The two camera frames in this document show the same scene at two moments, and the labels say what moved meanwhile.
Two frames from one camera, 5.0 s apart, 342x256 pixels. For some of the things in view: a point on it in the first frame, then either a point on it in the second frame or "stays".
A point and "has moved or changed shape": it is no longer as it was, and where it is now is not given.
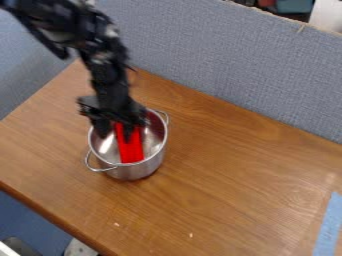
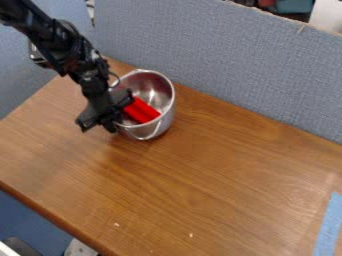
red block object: (132, 148) has moved or changed shape
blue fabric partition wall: (246, 58) stays
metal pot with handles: (103, 155) to (154, 89)
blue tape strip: (326, 241) stays
